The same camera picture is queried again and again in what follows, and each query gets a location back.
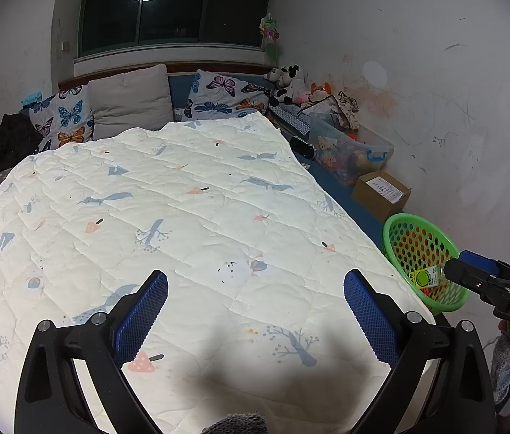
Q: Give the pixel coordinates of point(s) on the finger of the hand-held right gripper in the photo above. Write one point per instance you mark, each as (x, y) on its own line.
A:
(467, 275)
(478, 261)

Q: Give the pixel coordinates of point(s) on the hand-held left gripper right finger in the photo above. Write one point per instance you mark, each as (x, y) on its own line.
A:
(370, 321)

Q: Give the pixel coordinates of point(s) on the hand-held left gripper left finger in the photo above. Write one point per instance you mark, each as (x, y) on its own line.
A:
(142, 316)

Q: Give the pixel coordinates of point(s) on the yellow green small box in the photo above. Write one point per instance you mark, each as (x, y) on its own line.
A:
(424, 277)

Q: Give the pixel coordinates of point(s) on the green plastic basket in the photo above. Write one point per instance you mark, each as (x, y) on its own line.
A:
(417, 248)

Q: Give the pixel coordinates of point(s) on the person's left forearm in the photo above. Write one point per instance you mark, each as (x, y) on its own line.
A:
(236, 422)

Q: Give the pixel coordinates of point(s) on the white quilted blanket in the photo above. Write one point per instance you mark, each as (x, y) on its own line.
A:
(191, 235)

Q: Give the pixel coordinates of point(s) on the brown cardboard box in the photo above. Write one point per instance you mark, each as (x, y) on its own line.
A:
(379, 194)

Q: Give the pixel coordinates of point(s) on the clear storage bin with toys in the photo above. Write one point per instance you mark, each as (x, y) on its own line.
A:
(354, 153)

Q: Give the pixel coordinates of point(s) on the black device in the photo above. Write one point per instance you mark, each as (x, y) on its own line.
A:
(303, 147)

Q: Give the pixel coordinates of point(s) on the patterned cloth bag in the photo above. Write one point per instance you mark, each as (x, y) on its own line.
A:
(349, 110)

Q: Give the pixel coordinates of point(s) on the small butterfly print pillow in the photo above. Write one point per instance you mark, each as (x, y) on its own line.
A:
(67, 117)

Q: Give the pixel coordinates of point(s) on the grey keyboard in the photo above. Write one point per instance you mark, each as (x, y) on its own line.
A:
(295, 122)

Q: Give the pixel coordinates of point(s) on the dark clothing pile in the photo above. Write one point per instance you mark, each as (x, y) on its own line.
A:
(15, 140)

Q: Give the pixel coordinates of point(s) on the grey pillow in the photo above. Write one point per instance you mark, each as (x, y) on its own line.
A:
(128, 99)

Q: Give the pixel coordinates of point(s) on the orange plush toy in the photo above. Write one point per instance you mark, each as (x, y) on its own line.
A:
(320, 90)

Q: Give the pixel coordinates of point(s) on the large butterfly print pillow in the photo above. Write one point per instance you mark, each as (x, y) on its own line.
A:
(223, 95)

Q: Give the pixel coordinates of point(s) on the brown wooden headboard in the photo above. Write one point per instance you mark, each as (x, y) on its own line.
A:
(178, 68)

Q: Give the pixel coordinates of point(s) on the cow plush toy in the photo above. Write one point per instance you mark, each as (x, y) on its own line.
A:
(288, 79)

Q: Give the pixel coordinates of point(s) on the dark window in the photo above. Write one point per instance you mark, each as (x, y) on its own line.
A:
(169, 18)

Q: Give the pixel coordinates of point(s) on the hanging pink green decoration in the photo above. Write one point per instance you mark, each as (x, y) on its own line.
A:
(270, 31)

